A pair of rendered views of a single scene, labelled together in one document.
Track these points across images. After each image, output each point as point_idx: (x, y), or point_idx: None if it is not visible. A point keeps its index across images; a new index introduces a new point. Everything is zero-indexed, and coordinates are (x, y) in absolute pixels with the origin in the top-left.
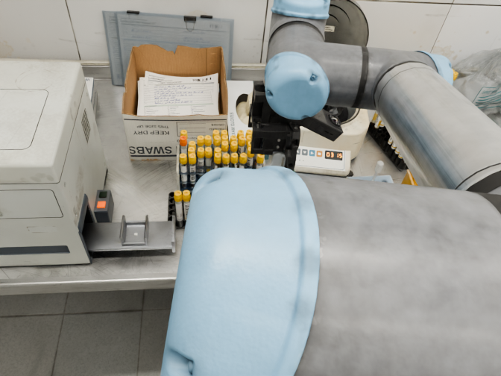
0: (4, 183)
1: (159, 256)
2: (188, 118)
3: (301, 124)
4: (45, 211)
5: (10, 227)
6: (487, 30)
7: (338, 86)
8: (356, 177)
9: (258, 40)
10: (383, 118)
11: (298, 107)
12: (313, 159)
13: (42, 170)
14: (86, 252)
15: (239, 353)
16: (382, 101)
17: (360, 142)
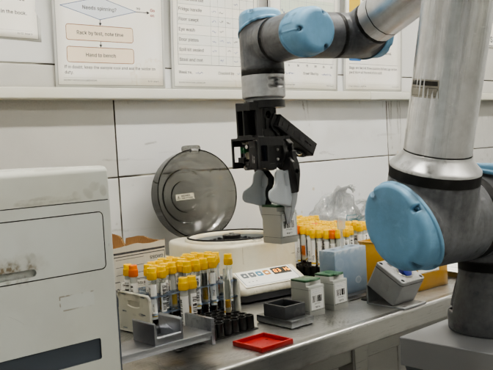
0: (53, 203)
1: (196, 362)
2: (126, 250)
3: (287, 132)
4: (88, 258)
5: (39, 300)
6: (313, 187)
7: (334, 26)
8: (326, 249)
9: (117, 231)
10: (380, 12)
11: (320, 36)
12: (265, 277)
13: (97, 177)
14: (119, 354)
15: None
16: (373, 6)
17: (295, 254)
